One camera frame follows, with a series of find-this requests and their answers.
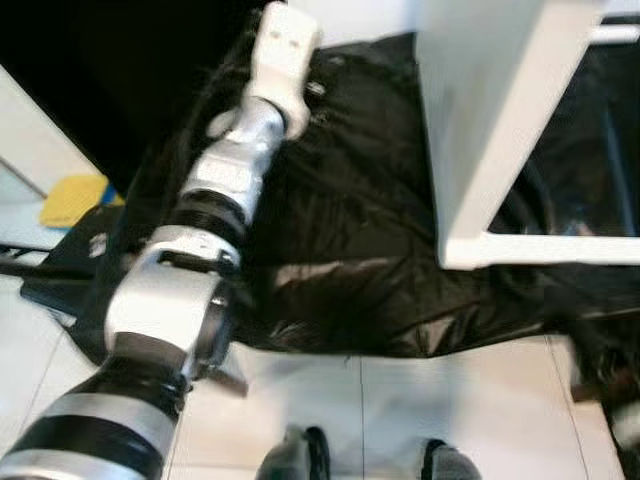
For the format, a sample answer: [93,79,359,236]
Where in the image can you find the silver robot left leg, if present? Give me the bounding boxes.
[255,425,331,480]

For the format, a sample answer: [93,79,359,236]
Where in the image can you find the black bag with white label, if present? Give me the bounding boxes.
[20,205,141,341]

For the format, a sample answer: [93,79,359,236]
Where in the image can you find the yellow blue foam mat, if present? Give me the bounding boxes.
[40,175,123,229]

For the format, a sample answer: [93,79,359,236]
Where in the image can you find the brown wooden table leg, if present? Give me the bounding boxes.
[212,350,251,398]

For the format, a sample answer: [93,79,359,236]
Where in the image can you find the black shiny table cloth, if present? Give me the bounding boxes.
[70,30,640,361]

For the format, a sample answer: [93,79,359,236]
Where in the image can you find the white plastic children table top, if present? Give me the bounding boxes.
[415,0,611,269]

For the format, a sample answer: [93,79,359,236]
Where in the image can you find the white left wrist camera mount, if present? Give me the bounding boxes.
[245,0,323,141]

